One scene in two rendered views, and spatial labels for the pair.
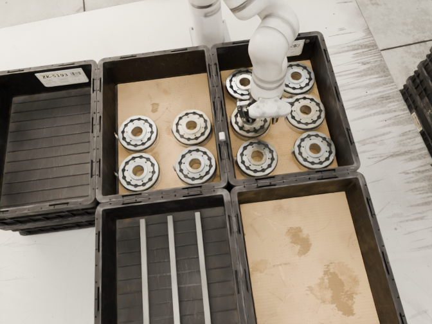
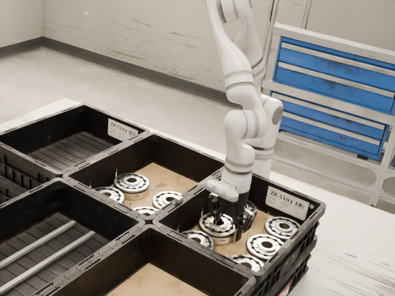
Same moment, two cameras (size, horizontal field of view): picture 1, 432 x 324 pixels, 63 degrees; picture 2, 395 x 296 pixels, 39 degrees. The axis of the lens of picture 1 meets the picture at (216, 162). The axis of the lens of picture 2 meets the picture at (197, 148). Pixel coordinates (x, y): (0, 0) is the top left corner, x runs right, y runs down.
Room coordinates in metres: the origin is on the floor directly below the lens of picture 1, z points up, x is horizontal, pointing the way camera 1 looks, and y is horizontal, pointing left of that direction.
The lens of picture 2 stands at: (-0.65, -0.64, 1.69)
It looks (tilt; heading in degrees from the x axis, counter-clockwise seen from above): 27 degrees down; 30
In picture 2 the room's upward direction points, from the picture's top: 8 degrees clockwise
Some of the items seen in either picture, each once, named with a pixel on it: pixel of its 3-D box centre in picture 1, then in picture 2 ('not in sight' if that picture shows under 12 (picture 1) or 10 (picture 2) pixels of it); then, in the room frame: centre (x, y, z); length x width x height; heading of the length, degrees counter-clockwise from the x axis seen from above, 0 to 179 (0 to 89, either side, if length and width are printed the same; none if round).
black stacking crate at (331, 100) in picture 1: (276, 114); (240, 232); (0.44, -0.17, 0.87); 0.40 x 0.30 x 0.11; 179
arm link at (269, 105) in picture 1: (268, 88); (233, 177); (0.42, -0.13, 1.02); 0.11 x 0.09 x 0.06; 175
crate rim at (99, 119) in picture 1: (158, 119); (150, 173); (0.44, 0.13, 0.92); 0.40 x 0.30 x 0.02; 179
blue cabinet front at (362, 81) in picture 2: not in sight; (329, 98); (2.30, 0.24, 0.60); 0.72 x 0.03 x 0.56; 95
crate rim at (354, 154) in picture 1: (279, 103); (243, 216); (0.44, -0.17, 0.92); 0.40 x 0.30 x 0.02; 179
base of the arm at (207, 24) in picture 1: (207, 18); (255, 168); (0.80, -0.03, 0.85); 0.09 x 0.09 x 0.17; 87
